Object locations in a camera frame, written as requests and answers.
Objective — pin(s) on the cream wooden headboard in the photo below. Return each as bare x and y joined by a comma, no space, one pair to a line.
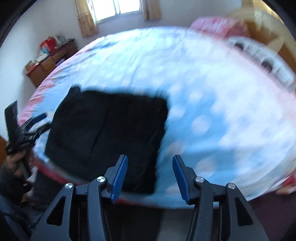
270,31

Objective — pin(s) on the black pants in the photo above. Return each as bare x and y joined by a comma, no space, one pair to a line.
91,129

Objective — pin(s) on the brown wooden desk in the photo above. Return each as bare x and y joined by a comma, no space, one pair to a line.
38,72

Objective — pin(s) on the person's left hand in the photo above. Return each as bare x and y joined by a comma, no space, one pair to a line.
12,162

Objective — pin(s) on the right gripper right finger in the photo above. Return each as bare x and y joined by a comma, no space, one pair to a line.
220,212

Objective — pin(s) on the window with white frame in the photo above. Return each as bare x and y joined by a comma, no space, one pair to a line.
106,9

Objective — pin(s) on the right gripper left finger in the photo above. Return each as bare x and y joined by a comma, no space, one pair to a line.
76,213

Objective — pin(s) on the red gift bag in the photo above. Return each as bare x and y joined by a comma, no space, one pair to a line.
49,44

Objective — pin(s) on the beige curtain right of window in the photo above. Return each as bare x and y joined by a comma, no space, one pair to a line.
150,9

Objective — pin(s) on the beige curtain left of window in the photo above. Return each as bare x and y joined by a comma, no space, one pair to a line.
86,18

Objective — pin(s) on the pink and blue bed sheet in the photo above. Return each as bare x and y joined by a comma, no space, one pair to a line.
229,119

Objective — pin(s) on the white dotted pillow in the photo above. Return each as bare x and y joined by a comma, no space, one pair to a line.
266,58

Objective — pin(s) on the pink floral folded blanket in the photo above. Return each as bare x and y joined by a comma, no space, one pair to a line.
222,27

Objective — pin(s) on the beige curtain of window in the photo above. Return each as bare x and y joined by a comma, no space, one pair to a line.
86,18
150,9

